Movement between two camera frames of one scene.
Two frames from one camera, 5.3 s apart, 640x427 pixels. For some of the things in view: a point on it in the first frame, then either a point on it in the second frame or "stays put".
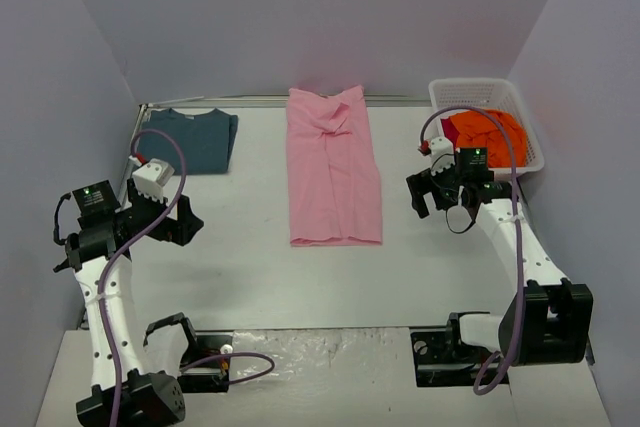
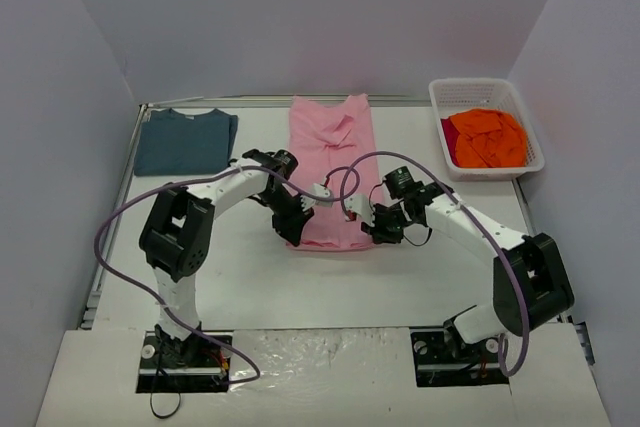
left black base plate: (209, 378) stays put
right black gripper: (428, 189) to (386, 226)
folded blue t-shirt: (206, 141) stays put
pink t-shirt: (333, 180) stays put
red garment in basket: (450, 130) stays put
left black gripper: (170, 219) to (291, 220)
